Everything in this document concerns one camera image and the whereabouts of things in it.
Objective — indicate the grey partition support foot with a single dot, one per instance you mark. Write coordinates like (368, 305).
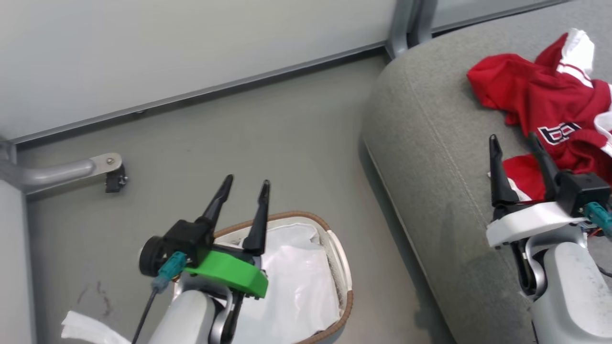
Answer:
(62, 171)

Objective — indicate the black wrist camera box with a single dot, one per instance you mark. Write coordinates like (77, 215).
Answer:
(583, 191)
(184, 239)

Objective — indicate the white crumpled sheet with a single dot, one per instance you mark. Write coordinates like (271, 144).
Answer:
(86, 329)

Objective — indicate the black caster wheel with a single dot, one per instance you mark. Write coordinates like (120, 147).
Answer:
(114, 181)

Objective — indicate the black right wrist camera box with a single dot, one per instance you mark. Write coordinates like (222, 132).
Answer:
(583, 191)

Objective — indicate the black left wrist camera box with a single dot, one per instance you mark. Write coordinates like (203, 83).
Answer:
(184, 239)

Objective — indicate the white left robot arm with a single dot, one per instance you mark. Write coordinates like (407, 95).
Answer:
(181, 320)

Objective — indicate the grey partition corner post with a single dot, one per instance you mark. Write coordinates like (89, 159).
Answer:
(5, 150)

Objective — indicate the grey metal partition post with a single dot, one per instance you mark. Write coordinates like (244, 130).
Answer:
(399, 38)
(423, 24)

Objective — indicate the grey partition bottom rail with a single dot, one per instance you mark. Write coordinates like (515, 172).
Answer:
(191, 95)

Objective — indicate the grey fabric sofa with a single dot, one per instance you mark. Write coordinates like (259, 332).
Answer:
(430, 143)

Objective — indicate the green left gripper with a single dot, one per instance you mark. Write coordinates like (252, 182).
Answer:
(229, 272)

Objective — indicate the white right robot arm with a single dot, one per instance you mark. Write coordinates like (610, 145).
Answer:
(573, 296)

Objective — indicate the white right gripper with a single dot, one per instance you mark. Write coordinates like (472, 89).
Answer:
(530, 220)

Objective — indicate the red Bulls basketball jersey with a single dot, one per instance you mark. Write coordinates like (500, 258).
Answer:
(535, 91)

